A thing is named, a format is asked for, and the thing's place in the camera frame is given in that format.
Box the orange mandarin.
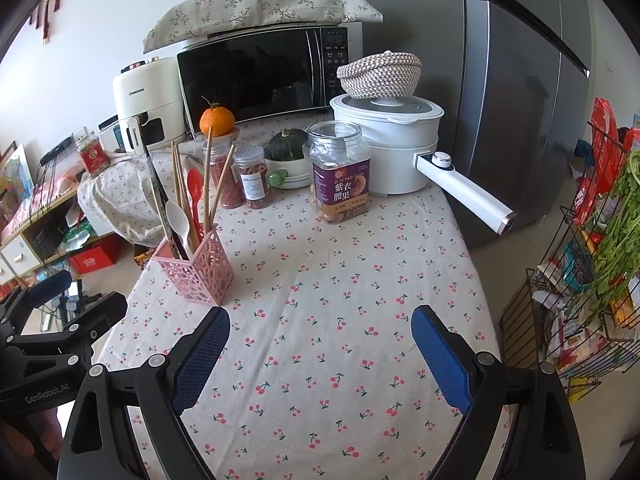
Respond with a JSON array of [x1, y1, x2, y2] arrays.
[[199, 96, 236, 137]]

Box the red wall hanging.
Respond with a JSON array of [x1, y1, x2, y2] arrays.
[[27, 0, 77, 45]]

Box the black wire rack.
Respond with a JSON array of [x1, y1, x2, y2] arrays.
[[499, 105, 640, 407]]

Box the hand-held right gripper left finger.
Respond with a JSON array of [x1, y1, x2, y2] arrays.
[[56, 305, 232, 480]]

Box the black chopstick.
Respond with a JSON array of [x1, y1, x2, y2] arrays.
[[146, 154, 173, 257], [151, 159, 182, 261]]

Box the green leafy herbs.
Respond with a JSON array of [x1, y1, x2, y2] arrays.
[[574, 149, 640, 313]]

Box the red box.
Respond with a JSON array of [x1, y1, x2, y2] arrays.
[[68, 247, 124, 275]]

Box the clear plastic container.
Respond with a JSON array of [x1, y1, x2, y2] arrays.
[[98, 115, 126, 154]]

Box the draped cherry print cloth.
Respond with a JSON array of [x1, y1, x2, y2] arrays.
[[77, 150, 177, 249]]

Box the white bowl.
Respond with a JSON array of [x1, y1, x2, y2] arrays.
[[264, 156, 314, 190]]

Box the grey refrigerator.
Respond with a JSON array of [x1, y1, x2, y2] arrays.
[[357, 0, 602, 252]]

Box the framed picture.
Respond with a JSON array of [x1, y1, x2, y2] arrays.
[[0, 142, 37, 222]]

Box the dark green squash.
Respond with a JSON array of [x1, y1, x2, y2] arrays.
[[263, 128, 309, 163]]

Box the white plastic spoon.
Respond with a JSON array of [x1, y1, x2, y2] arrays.
[[165, 201, 194, 252]]

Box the pink perforated utensil holder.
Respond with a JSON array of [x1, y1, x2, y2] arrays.
[[151, 227, 236, 307]]

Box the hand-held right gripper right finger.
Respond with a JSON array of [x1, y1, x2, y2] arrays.
[[410, 304, 587, 480]]

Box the woven rope basket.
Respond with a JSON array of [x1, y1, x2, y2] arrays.
[[336, 50, 423, 100]]

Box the floral cloth cover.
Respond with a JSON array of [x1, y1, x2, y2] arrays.
[[142, 0, 385, 55]]

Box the red label jar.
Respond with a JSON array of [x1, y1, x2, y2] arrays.
[[73, 130, 111, 177]]

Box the small jar of dried fruit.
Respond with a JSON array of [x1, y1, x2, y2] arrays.
[[232, 145, 275, 210]]

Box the cream air fryer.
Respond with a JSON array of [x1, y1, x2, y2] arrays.
[[111, 56, 187, 157]]

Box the plastic jar of cashews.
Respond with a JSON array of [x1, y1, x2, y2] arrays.
[[302, 121, 374, 224]]

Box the wooden cabinet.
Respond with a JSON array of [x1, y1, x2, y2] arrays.
[[0, 180, 87, 288]]

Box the red plastic bag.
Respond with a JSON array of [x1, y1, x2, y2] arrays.
[[574, 97, 627, 227]]

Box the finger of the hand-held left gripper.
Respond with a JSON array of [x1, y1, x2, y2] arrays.
[[0, 291, 129, 367], [0, 270, 73, 333]]

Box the red plastic spoon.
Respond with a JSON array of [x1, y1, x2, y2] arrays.
[[186, 169, 206, 242]]

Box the black microwave oven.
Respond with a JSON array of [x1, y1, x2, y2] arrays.
[[175, 22, 364, 134]]

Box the plastic jar of goji berries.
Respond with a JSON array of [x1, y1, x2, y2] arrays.
[[202, 139, 247, 210]]

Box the white electric cooking pot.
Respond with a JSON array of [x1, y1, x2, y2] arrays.
[[328, 92, 517, 235]]

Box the cherry print tablecloth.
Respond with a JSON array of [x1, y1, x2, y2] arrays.
[[94, 125, 502, 480]]

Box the black power strip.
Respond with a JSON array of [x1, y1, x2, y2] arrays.
[[38, 137, 74, 167]]

